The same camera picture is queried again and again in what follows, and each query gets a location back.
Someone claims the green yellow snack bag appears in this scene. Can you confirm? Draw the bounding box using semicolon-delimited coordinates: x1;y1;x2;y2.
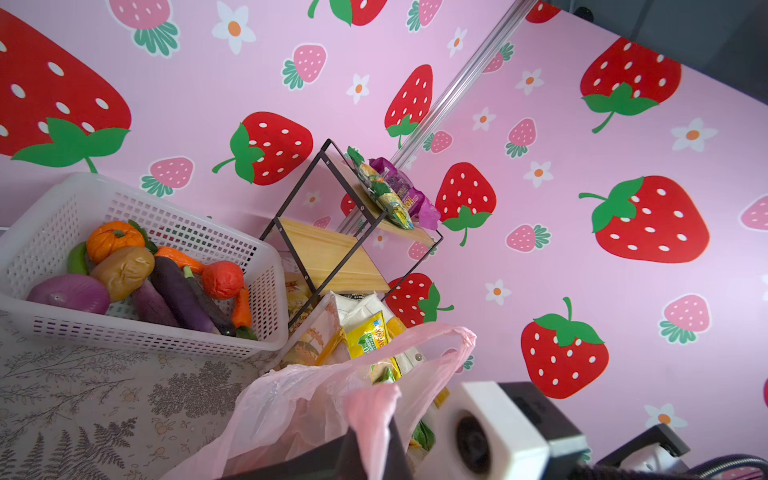
347;147;414;231

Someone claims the red bell pepper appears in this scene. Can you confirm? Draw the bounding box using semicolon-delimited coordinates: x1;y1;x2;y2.
201;261;245;300

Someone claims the brown potato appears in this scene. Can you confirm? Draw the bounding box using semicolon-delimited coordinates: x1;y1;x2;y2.
90;247;155;303

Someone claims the purple snack bag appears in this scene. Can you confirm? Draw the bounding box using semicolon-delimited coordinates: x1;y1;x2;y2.
368;157;440;230

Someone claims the white plastic basket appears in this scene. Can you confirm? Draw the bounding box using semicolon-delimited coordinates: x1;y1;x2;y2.
1;174;288;359

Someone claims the purple eggplant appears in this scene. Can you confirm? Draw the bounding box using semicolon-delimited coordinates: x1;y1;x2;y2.
131;280;181;328
150;257;218;334

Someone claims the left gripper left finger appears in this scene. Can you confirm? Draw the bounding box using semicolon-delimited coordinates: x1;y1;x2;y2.
221;428;355;480

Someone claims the green chips bag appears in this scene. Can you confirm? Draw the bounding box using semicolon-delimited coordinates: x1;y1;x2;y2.
410;420;435;452

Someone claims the pink plastic grocery bag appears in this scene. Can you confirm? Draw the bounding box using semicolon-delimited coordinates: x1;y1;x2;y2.
165;323;476;479

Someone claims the white paper grocery bag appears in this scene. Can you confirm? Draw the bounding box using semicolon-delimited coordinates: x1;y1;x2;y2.
265;293;406;371

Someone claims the green chili pepper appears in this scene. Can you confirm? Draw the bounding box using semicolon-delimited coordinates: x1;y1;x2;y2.
66;242;89;276

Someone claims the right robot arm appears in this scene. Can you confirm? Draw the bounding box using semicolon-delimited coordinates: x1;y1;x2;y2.
568;424;767;480

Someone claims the yellow chips bag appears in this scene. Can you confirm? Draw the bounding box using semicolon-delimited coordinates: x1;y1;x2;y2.
345;312;401;384

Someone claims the purple onion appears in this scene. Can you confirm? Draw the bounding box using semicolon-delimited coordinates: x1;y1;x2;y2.
26;274;111;314

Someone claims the black wire wooden shelf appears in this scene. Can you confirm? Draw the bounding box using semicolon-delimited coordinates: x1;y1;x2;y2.
260;139;444;326

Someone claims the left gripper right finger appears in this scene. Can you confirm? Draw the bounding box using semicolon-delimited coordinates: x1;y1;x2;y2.
383;420;413;480

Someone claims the small orange pumpkin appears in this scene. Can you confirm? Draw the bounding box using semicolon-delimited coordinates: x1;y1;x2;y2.
86;222;145;264

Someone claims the orange carrot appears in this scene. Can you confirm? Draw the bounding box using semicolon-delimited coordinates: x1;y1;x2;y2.
155;247;206;275

